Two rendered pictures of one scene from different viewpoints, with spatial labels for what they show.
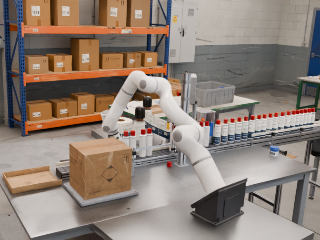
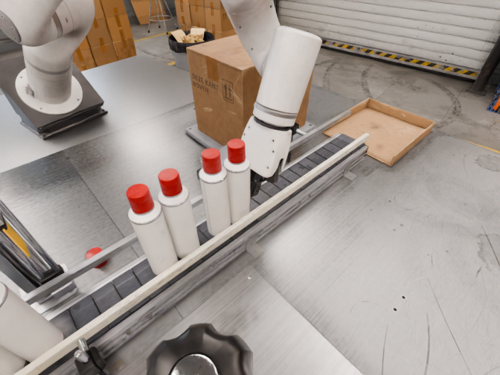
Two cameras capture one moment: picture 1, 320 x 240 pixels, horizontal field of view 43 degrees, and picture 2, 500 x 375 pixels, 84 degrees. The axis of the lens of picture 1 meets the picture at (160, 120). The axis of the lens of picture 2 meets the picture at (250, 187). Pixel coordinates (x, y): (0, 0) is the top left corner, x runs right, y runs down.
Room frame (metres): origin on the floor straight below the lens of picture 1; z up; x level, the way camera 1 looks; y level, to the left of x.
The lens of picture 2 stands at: (3.17, 0.18, 1.37)
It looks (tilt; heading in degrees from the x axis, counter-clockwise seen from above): 43 degrees down; 170
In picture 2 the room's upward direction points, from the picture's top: straight up
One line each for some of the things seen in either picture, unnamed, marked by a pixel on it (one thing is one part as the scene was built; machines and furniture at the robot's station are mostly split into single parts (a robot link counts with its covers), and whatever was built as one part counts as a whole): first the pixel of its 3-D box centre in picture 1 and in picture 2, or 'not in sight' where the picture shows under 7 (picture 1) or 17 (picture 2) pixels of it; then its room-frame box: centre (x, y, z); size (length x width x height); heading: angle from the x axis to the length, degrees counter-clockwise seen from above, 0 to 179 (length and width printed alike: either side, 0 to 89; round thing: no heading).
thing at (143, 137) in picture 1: (142, 143); (179, 216); (2.81, 0.12, 0.98); 0.05 x 0.05 x 0.20
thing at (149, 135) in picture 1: (148, 142); (153, 233); (2.84, 0.07, 0.98); 0.05 x 0.05 x 0.20
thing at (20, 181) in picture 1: (32, 178); (378, 127); (2.39, 0.79, 0.85); 0.30 x 0.26 x 0.04; 122
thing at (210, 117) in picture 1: (204, 126); not in sight; (3.23, -0.36, 1.01); 0.14 x 0.13 x 0.26; 122
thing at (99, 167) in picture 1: (100, 166); (252, 90); (2.31, 0.34, 0.99); 0.30 x 0.24 x 0.27; 123
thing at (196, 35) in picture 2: not in sight; (193, 47); (0.12, 0.16, 0.50); 0.42 x 0.41 x 0.28; 130
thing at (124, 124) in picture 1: (120, 128); not in sight; (3.25, 0.32, 0.95); 0.20 x 0.20 x 0.14
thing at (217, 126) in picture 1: (217, 132); not in sight; (3.19, -0.47, 0.98); 0.05 x 0.05 x 0.20
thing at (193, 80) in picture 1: (188, 88); not in sight; (2.91, -0.19, 1.38); 0.17 x 0.10 x 0.19; 177
